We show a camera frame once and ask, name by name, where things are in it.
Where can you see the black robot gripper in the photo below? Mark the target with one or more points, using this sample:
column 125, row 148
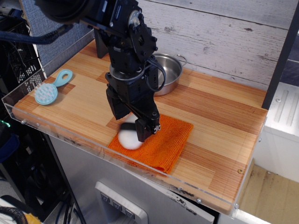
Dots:
column 134, row 93

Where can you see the white plush egg black band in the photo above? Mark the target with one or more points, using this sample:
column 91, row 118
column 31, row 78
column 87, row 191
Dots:
column 127, row 134

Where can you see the small stainless steel pot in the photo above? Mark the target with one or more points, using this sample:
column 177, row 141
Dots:
column 173, row 67

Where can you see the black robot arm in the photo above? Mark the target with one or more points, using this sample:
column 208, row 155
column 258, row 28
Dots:
column 129, row 40

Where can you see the orange folded towel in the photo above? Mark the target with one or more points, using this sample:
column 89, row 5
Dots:
column 162, row 150

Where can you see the silver cabinet with dispenser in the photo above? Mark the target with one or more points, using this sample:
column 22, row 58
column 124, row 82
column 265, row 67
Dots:
column 109, row 190

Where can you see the light blue scalp brush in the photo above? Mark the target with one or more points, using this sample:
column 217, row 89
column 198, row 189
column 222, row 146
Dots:
column 46, row 93

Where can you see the blue fabric divider panel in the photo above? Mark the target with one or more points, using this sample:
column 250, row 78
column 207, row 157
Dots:
column 63, row 48

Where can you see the black perforated crate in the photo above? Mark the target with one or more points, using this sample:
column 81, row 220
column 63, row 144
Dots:
column 18, row 62

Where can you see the clear acrylic table guard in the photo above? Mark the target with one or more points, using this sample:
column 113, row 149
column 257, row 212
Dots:
column 227, row 119

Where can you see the white ribbed side unit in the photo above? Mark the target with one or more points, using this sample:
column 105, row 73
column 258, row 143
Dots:
column 277, row 149

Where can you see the dark grey left post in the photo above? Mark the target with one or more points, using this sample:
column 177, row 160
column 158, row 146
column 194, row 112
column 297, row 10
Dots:
column 100, row 46

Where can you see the dark grey post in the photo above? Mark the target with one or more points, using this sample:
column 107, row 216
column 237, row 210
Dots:
column 282, row 60
column 100, row 46

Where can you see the dark grey right post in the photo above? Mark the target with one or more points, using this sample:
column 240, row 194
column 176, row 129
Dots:
column 282, row 60

